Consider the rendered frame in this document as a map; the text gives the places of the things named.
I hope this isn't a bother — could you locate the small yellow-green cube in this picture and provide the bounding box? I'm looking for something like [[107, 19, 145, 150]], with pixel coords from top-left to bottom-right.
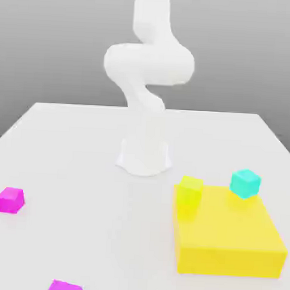
[[175, 174, 204, 222]]

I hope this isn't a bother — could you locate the small cyan cube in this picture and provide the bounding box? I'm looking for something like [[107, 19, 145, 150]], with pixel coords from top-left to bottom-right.
[[228, 167, 263, 202]]

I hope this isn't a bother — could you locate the large yellow box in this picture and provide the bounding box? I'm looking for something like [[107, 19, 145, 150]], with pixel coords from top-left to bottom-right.
[[168, 183, 290, 280]]

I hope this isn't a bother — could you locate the small magenta cube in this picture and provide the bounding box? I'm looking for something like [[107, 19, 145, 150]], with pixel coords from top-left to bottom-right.
[[46, 278, 84, 290], [0, 186, 26, 215]]

